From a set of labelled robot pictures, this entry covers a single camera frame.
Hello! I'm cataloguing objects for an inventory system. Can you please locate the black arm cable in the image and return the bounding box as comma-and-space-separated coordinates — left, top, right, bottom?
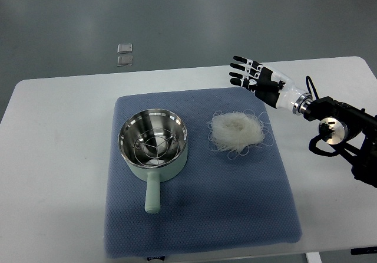
305, 75, 320, 100

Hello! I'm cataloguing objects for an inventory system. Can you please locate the white table leg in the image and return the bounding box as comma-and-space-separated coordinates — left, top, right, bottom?
305, 252, 322, 263

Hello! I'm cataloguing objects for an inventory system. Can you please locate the wire steaming rack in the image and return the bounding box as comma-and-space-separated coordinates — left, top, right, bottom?
134, 136, 180, 167

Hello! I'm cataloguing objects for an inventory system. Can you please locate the mint green steel pot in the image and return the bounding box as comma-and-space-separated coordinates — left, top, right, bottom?
118, 109, 189, 214

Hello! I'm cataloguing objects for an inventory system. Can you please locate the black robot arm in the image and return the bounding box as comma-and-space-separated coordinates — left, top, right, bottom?
293, 97, 376, 187

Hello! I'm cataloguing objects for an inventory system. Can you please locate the upper metal floor plate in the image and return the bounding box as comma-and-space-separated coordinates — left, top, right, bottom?
117, 43, 133, 54

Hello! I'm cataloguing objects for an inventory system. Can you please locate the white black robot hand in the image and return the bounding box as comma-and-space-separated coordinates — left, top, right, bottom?
229, 56, 313, 115

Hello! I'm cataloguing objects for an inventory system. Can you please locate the blue textured cloth mat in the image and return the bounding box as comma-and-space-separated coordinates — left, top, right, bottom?
104, 87, 302, 258

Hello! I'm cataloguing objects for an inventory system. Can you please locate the white vermicelli noodle nest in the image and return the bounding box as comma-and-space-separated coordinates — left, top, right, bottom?
207, 110, 275, 160

